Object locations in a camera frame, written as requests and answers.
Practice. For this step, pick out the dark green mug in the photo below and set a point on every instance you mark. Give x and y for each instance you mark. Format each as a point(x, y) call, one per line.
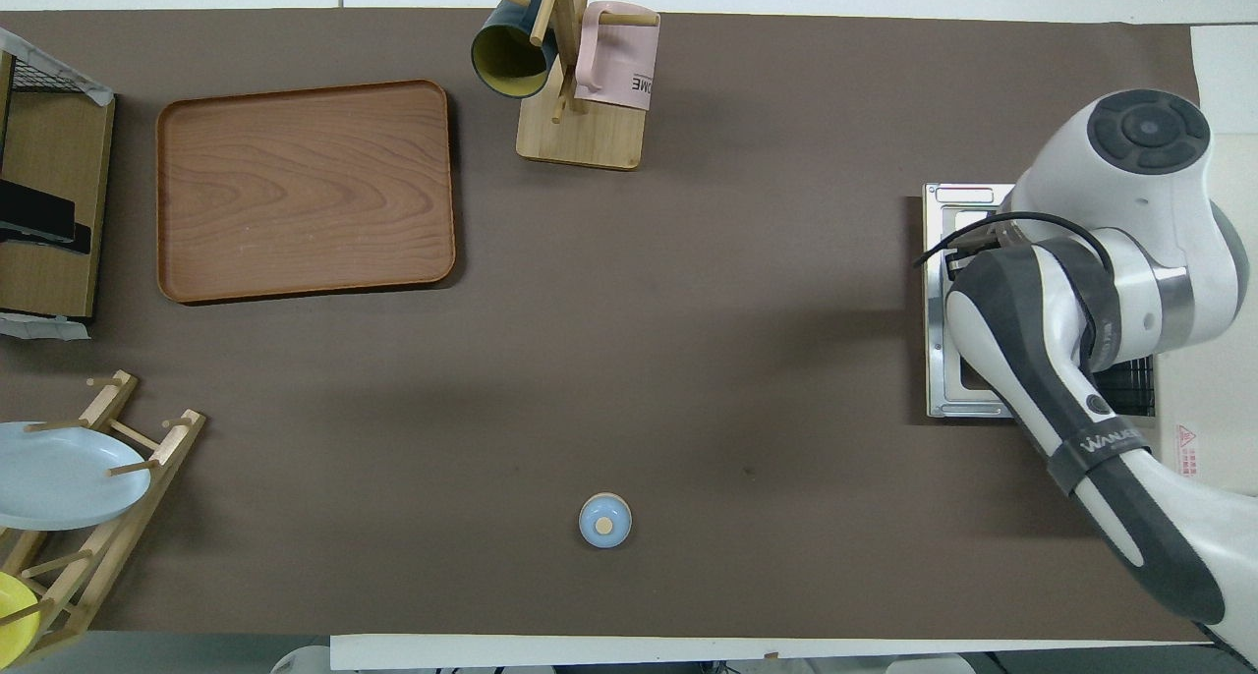
point(506, 57)

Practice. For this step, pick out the brown table mat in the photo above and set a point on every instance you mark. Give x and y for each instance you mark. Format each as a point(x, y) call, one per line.
point(688, 310)

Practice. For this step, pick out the wooden mug tree stand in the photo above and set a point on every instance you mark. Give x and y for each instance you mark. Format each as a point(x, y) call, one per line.
point(590, 139)

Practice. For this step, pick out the wooden dish rack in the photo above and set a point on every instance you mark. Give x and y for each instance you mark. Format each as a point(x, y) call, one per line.
point(128, 517)

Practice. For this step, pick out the brown wooden tray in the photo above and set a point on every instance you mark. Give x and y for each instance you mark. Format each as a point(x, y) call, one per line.
point(305, 193)

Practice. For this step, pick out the white paper scrap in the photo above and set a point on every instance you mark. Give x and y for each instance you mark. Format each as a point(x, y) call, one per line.
point(44, 328)

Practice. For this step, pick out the wooden cabinet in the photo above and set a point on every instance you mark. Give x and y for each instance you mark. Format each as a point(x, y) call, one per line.
point(49, 143)

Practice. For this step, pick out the small blue lid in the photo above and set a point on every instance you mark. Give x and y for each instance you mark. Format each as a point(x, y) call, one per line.
point(604, 522)

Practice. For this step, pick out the pink mug with print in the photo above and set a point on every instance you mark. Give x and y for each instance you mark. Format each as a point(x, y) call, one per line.
point(614, 65)

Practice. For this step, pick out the cream toaster oven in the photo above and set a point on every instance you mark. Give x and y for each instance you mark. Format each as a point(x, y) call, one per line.
point(1204, 389)

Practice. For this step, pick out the light blue plate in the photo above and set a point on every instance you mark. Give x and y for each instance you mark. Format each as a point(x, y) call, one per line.
point(59, 477)

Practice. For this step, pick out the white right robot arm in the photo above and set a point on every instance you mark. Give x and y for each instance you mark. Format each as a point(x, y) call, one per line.
point(1150, 202)

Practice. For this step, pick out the white round object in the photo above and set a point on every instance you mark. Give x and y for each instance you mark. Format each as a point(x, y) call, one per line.
point(300, 660)

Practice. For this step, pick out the yellow plate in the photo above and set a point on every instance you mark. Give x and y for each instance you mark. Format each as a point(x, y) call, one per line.
point(14, 615)

